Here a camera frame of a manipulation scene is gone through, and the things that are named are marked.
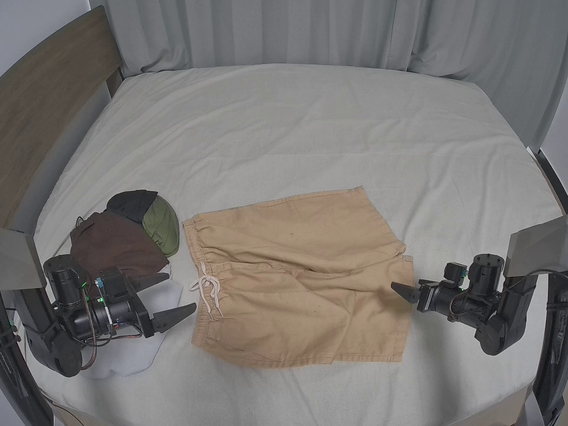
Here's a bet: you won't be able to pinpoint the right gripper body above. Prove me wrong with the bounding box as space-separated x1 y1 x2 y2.
417 281 472 319

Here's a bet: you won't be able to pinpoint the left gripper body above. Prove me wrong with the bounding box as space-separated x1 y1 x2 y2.
72 277 154 340

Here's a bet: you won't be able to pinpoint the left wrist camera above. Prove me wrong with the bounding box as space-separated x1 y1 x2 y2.
95 266 132 305

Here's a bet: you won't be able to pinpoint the pale grey-green curtain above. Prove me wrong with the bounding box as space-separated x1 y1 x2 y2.
406 0 568 152
83 0 415 75

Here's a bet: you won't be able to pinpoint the brown garment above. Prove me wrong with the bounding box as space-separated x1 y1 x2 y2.
70 211 172 284

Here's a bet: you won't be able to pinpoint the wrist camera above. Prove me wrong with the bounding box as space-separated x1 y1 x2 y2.
95 266 132 305
445 262 468 290

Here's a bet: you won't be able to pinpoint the white garment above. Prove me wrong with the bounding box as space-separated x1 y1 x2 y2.
82 273 185 380

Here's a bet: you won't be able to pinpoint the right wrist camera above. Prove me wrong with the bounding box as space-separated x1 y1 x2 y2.
445 262 468 290

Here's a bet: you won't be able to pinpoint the tan shorts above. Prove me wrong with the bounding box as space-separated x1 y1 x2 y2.
183 186 413 366

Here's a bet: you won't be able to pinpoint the black garment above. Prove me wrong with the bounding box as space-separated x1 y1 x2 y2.
106 189 159 222

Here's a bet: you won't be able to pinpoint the green garment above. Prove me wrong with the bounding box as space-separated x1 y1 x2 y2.
142 196 180 258

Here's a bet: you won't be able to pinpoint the black cable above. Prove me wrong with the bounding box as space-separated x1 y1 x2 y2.
506 269 568 293

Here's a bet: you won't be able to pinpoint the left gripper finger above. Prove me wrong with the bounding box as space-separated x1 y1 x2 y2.
129 273 172 293
151 302 198 335

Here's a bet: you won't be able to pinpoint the bed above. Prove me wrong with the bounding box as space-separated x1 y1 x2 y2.
0 5 568 426

